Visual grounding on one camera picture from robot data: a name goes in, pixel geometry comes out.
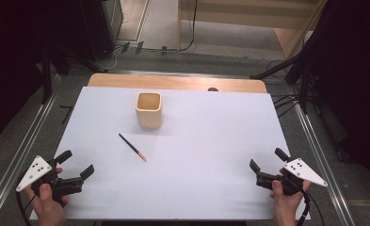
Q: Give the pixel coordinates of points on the metal floor rail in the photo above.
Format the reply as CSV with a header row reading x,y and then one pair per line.
x,y
22,147
317,160

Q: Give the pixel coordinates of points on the person's right hand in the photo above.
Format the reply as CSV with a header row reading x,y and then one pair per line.
x,y
286,210

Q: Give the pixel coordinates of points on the dark table grommet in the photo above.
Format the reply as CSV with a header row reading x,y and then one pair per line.
x,y
212,89

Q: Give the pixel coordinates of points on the square wooden cup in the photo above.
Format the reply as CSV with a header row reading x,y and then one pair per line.
x,y
149,117

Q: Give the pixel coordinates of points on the person's left hand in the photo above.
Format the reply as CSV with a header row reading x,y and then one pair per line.
x,y
49,210

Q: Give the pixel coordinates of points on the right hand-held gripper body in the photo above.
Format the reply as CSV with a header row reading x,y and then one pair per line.
x,y
305,172

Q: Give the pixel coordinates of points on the black cabinet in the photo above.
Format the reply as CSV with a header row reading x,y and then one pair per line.
x,y
94,28

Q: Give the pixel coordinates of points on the wooden table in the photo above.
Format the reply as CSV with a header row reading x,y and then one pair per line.
x,y
173,82

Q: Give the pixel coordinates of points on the wooden steps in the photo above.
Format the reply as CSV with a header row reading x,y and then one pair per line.
x,y
236,22

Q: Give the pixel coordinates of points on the white board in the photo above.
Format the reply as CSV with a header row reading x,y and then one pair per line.
x,y
189,163

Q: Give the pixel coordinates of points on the black tape piece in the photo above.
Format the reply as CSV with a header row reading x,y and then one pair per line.
x,y
164,50

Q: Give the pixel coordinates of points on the dark curtain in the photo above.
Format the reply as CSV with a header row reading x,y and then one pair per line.
x,y
355,78
3,62

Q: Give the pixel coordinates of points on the dark pencil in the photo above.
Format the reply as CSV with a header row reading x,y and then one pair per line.
x,y
131,146

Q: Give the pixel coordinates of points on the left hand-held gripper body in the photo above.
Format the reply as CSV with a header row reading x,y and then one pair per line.
x,y
35,171

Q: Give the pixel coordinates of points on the black metal stand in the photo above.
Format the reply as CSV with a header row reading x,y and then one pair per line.
x,y
304,91
46,81

